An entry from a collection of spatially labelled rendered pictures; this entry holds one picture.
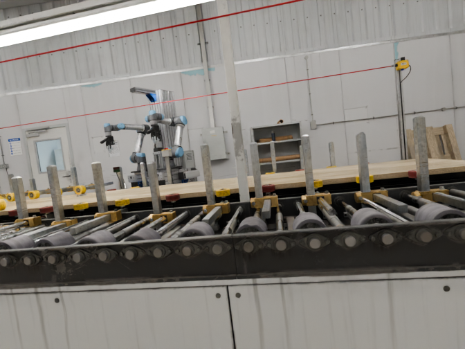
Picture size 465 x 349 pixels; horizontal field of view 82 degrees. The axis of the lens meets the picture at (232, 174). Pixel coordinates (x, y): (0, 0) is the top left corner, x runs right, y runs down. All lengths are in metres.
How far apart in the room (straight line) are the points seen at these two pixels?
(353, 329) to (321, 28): 5.46
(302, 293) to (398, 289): 0.27
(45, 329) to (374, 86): 5.70
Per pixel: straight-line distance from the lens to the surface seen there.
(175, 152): 3.23
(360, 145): 1.38
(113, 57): 6.18
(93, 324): 1.20
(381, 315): 1.00
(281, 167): 5.30
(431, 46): 6.57
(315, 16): 6.00
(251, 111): 5.32
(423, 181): 1.49
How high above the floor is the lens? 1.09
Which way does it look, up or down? 4 degrees down
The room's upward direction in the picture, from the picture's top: 7 degrees counter-clockwise
